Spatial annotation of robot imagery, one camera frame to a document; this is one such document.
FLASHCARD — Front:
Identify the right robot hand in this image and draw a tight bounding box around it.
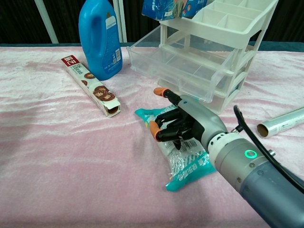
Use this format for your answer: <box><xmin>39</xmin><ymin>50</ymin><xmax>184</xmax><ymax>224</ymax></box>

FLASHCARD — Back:
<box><xmin>149</xmin><ymin>87</ymin><xmax>228</xmax><ymax>151</ymax></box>

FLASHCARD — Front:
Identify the clear plastic drawer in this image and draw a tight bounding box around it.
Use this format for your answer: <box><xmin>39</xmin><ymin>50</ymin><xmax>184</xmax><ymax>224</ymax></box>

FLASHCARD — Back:
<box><xmin>126</xmin><ymin>25</ymin><xmax>238</xmax><ymax>104</ymax></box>
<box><xmin>215</xmin><ymin>71</ymin><xmax>241</xmax><ymax>95</ymax></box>

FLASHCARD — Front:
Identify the white plastic drawer unit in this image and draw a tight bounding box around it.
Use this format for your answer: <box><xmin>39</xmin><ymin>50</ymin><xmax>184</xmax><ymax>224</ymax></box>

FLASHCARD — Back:
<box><xmin>156</xmin><ymin>0</ymin><xmax>280</xmax><ymax>115</ymax></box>

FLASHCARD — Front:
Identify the long cookie print box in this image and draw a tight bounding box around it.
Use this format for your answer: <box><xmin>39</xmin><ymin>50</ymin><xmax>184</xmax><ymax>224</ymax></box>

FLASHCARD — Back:
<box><xmin>61</xmin><ymin>54</ymin><xmax>122</xmax><ymax>119</ymax></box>

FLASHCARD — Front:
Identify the teal plastic snack package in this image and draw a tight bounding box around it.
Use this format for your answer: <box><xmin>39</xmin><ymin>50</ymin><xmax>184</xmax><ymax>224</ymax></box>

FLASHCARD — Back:
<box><xmin>134</xmin><ymin>105</ymin><xmax>218</xmax><ymax>192</ymax></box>

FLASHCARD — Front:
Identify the clear film roll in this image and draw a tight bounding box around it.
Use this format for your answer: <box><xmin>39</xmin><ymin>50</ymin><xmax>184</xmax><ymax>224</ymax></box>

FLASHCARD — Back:
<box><xmin>256</xmin><ymin>106</ymin><xmax>304</xmax><ymax>138</ymax></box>

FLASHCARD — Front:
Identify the blue printed packet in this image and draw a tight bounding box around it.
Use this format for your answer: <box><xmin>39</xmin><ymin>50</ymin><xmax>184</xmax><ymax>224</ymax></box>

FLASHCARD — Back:
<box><xmin>142</xmin><ymin>0</ymin><xmax>208</xmax><ymax>21</ymax></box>

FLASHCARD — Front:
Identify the blue detergent bottle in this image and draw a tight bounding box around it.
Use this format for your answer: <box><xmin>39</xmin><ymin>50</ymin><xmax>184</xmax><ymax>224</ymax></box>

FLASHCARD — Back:
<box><xmin>78</xmin><ymin>0</ymin><xmax>124</xmax><ymax>81</ymax></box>

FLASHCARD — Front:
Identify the pink velvet tablecloth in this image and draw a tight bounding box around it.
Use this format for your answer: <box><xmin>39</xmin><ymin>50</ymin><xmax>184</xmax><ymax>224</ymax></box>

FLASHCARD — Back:
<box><xmin>0</xmin><ymin>46</ymin><xmax>304</xmax><ymax>228</ymax></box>

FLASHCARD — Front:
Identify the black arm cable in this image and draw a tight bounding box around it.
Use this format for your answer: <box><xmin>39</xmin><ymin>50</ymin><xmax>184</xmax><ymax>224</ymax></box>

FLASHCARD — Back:
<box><xmin>233</xmin><ymin>104</ymin><xmax>304</xmax><ymax>194</ymax></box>

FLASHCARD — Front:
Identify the white frame post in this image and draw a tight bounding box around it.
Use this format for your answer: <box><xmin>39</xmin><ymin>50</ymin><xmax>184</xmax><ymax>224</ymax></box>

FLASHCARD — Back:
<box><xmin>112</xmin><ymin>0</ymin><xmax>128</xmax><ymax>43</ymax></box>
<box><xmin>34</xmin><ymin>0</ymin><xmax>59</xmax><ymax>44</ymax></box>

